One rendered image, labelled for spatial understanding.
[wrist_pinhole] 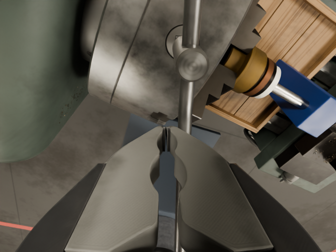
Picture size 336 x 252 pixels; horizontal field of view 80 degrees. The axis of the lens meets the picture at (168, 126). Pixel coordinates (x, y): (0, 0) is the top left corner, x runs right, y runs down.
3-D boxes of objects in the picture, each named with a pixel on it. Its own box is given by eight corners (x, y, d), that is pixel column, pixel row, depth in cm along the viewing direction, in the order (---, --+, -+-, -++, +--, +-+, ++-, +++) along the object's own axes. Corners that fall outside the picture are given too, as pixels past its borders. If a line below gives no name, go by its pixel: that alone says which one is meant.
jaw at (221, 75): (170, 55, 36) (147, 115, 32) (182, 39, 31) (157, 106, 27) (222, 83, 38) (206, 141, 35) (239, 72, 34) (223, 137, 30)
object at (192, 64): (170, 28, 22) (176, 48, 12) (190, 28, 22) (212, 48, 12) (170, 49, 23) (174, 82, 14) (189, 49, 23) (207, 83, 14)
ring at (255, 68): (210, 89, 35) (251, 110, 37) (246, 38, 30) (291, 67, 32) (204, 69, 43) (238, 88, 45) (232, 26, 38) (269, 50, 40)
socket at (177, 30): (165, 22, 22) (166, 24, 19) (196, 23, 22) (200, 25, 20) (165, 54, 24) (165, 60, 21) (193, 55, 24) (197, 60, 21)
